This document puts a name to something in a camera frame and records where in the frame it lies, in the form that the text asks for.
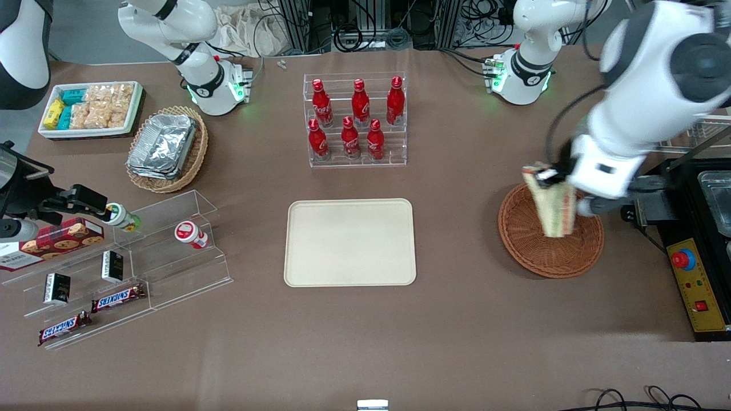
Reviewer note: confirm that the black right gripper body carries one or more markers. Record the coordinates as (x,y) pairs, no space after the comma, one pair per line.
(24,195)

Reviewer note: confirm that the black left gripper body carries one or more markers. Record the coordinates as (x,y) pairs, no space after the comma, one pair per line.
(565,160)

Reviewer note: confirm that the triangular sandwich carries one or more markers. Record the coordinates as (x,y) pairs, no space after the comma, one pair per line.
(553,208)

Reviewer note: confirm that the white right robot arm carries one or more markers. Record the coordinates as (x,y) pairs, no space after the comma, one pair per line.
(208,88)

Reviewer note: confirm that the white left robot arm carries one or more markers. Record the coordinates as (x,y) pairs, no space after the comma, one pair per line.
(645,85)

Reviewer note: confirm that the brown round wicker basket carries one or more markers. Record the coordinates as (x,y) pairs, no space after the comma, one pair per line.
(528,251)

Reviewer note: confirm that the light oval wicker basket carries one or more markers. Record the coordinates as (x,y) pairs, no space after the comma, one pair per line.
(197,154)

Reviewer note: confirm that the beige plastic serving tray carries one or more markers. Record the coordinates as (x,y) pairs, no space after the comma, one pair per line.
(349,242)

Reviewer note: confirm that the red tartan cookie box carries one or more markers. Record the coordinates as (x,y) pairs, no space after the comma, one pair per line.
(57,238)

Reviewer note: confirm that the white bottle with green label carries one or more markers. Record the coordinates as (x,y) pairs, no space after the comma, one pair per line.
(120,217)

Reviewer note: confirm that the small black box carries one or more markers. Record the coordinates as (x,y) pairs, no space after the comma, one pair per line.
(57,288)
(112,266)

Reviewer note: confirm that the yellow snack packet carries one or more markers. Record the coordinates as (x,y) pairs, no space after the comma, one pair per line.
(53,114)

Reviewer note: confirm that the teal snack packet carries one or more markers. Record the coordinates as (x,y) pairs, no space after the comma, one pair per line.
(73,96)
(65,117)

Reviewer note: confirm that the clear rice cracker packet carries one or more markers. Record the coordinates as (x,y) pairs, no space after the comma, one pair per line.
(99,116)
(79,116)
(123,98)
(98,93)

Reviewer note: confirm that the stack of foil trays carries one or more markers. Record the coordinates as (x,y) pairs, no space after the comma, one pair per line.
(163,145)

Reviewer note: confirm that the grey metal box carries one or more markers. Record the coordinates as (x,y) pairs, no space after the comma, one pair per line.
(651,202)

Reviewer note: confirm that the Snickers chocolate bar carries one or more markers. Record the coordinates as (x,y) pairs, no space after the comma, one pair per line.
(63,327)
(117,298)

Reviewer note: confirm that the white bottle with red cap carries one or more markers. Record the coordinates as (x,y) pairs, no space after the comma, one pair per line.
(187,233)

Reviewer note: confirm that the white rectangular snack bin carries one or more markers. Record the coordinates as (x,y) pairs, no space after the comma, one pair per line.
(137,103)

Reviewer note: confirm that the clear acrylic stepped shelf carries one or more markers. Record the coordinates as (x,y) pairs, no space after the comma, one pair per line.
(171,268)

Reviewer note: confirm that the black equipment base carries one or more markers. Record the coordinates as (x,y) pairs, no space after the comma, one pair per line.
(682,200)

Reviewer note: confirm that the clear plastic container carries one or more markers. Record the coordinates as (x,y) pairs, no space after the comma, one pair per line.
(717,200)

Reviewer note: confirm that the red cola bottle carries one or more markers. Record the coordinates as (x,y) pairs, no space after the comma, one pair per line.
(322,105)
(375,141)
(360,104)
(395,103)
(317,141)
(350,140)

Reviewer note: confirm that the yellow emergency stop control box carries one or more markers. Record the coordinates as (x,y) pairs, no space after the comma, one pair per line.
(699,291)

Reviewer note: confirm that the clear acrylic bottle rack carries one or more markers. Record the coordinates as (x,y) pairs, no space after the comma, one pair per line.
(342,85)

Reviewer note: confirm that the crumpled beige cloth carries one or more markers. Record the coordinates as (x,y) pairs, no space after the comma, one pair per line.
(245,31)

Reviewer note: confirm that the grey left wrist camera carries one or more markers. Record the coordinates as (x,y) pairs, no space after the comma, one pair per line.
(591,205)

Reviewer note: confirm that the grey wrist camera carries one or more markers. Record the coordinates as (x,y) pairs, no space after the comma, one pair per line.
(591,205)
(20,229)

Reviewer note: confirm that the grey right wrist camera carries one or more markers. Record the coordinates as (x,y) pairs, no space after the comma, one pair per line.
(20,229)

